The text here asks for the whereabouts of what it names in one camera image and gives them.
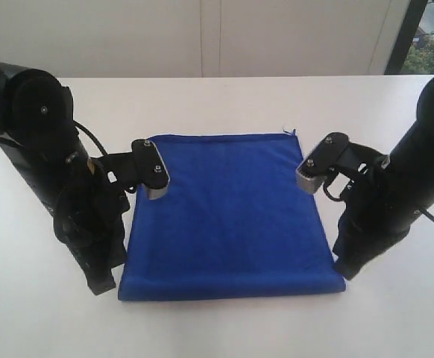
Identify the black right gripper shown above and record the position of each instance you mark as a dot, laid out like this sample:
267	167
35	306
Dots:
379	217

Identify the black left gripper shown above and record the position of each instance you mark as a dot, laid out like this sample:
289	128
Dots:
39	136

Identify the blue microfiber towel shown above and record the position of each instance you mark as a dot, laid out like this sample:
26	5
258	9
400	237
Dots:
233	224

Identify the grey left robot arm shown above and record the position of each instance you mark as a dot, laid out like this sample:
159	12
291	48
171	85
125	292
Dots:
40	137

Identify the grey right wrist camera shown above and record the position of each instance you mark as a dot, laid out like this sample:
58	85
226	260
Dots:
317	166

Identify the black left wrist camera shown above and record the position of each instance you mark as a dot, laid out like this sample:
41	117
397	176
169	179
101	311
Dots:
142	166

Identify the black window frame post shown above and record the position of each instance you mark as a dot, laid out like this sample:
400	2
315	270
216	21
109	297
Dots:
405	35

